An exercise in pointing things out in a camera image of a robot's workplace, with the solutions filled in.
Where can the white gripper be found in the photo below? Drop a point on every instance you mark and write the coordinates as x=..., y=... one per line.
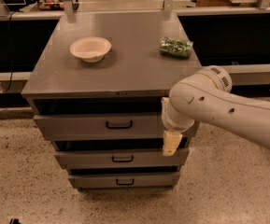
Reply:
x=174, y=124

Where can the grey top drawer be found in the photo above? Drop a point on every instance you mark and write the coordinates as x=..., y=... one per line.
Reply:
x=81, y=127

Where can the grey drawer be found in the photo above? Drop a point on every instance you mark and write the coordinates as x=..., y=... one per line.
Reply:
x=122, y=181
x=124, y=158
x=81, y=127

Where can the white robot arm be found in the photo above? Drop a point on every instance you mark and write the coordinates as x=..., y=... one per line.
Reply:
x=206, y=97

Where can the grey middle drawer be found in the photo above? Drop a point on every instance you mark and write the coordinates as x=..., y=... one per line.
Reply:
x=124, y=158

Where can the grey bottom drawer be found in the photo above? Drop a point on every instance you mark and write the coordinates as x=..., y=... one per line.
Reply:
x=122, y=181

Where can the grey metal drawer cabinet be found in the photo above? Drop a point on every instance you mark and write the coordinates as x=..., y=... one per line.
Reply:
x=132, y=78

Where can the green snack bag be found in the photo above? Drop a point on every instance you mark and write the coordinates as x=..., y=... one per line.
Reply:
x=175, y=47

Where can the white paper bowl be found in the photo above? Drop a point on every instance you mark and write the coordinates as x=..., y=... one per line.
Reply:
x=90, y=49

